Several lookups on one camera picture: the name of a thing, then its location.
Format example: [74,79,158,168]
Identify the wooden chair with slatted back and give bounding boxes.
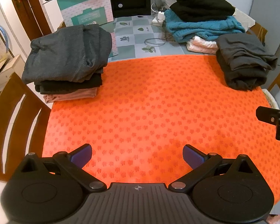
[0,72,52,182]

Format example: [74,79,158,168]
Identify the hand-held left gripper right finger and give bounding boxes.
[169,145,257,193]

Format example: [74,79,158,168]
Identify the crumpled charcoal garment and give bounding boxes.
[216,34,278,91]

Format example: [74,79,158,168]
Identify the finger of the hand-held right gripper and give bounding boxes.
[256,106,280,141]

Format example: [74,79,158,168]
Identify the beige cloth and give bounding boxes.
[233,8,256,31]

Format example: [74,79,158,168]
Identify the hula hoop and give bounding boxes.
[0,20,10,63]

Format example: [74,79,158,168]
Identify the white shelf unit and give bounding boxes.
[0,55,26,96]

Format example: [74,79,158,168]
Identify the checkered leaf-print tablecloth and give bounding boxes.
[107,15,201,60]

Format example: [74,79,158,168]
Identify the folded pink garment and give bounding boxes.
[43,87,98,103]

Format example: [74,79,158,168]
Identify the teal and pink cardboard box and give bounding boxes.
[57,0,114,27]

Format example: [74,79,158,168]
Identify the brown wooden door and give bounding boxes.
[6,0,53,34]

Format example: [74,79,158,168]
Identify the grey hooded fleece garment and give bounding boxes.
[22,24,112,84]

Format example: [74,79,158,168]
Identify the black knit garment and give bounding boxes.
[170,0,236,21]

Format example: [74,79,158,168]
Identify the folded black garment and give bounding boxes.
[35,73,103,95]

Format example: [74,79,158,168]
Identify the white and pink garment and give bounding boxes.
[186,35,218,54]

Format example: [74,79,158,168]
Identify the orange flower-patterned mat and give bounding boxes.
[41,55,280,206]

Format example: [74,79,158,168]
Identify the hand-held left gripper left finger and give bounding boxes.
[21,144,107,193]

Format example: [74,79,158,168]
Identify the white power strip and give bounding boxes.
[152,10,166,26]

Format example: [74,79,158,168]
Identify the grey cable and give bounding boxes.
[145,38,166,46]

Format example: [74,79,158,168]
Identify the teal knit sweater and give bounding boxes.
[164,9,246,43]

